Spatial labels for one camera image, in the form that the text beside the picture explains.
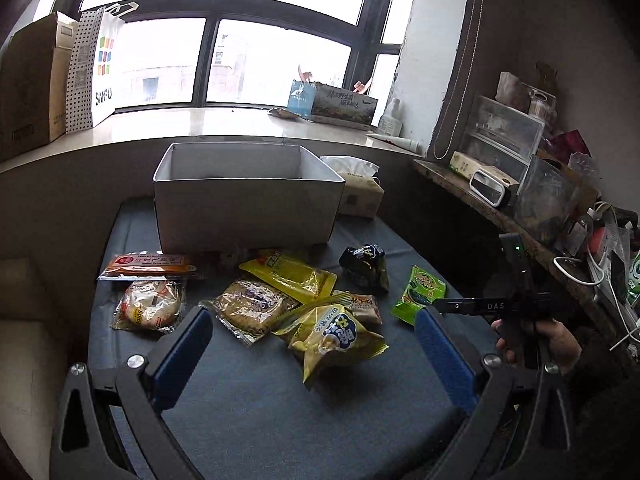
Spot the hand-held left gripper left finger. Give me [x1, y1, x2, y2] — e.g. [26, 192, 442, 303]
[49, 304, 216, 480]

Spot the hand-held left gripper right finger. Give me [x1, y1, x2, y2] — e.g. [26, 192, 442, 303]
[414, 305, 576, 480]

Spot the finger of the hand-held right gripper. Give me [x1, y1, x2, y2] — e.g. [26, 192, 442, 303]
[432, 297, 501, 317]

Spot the green snack packet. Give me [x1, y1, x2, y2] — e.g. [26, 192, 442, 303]
[391, 265, 447, 326]

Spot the round bread clear packet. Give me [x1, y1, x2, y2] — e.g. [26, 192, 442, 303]
[111, 277, 188, 333]

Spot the brown cake packet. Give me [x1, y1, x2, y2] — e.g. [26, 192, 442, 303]
[199, 277, 303, 348]

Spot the orange long snack packet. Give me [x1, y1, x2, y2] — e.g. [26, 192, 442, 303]
[97, 251, 206, 282]

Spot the small brown snack packet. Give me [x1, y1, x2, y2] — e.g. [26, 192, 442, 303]
[340, 292, 383, 326]

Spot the black snack packet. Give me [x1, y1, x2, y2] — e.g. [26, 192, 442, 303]
[338, 243, 390, 293]

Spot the yellow puffed snack bag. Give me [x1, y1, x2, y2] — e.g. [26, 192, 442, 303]
[272, 292, 390, 386]

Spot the yellow long snack packet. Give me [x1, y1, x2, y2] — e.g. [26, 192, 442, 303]
[239, 249, 338, 305]

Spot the white cardboard box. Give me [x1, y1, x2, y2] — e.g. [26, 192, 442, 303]
[152, 142, 347, 255]

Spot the person's right forearm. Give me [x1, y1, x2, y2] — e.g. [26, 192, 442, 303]
[562, 325, 640, 441]

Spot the person's right hand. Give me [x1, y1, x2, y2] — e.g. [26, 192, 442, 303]
[491, 317, 583, 376]

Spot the clear plastic container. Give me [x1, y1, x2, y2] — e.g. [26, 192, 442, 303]
[515, 155, 598, 248]

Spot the dark blue table mat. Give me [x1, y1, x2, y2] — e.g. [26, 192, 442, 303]
[87, 197, 501, 480]

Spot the white power strip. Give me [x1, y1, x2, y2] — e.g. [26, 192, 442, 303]
[587, 227, 632, 303]

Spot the white rounded device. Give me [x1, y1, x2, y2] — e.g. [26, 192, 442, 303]
[469, 169, 518, 208]

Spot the green round container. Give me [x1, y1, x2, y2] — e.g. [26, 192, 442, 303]
[625, 252, 640, 307]

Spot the brown side shelf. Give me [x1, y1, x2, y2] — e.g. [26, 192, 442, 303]
[412, 159, 640, 341]

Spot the green and white box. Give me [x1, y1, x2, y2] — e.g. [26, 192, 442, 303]
[449, 151, 488, 179]

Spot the dark red pouch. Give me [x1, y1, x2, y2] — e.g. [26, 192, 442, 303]
[550, 130, 592, 162]

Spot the clear drawer organizer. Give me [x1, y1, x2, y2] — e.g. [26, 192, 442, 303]
[457, 95, 546, 181]

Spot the beige tissue pack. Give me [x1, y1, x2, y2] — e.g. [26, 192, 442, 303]
[320, 155, 386, 220]

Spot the white tube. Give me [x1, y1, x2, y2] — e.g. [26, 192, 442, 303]
[366, 132, 423, 154]

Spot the beige paper bag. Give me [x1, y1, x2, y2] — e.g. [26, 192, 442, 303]
[495, 72, 531, 111]

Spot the white plastic bottle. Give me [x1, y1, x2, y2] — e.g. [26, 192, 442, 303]
[377, 97, 403, 137]

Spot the marble window sill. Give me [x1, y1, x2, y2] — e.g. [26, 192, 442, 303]
[0, 105, 426, 176]

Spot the printed landscape carton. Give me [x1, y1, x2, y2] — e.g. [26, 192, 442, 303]
[286, 79, 379, 127]

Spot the white dotted shopping bag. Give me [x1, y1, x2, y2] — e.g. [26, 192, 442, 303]
[65, 4, 141, 133]

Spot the brown cardboard box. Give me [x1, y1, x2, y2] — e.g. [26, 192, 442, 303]
[0, 11, 80, 161]

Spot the white charging cable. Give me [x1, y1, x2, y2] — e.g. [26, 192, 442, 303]
[552, 255, 607, 287]

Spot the white beaded blind cord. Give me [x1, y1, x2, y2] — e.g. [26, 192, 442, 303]
[432, 0, 487, 161]

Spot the black window frame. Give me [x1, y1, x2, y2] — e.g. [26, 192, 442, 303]
[50, 0, 426, 111]

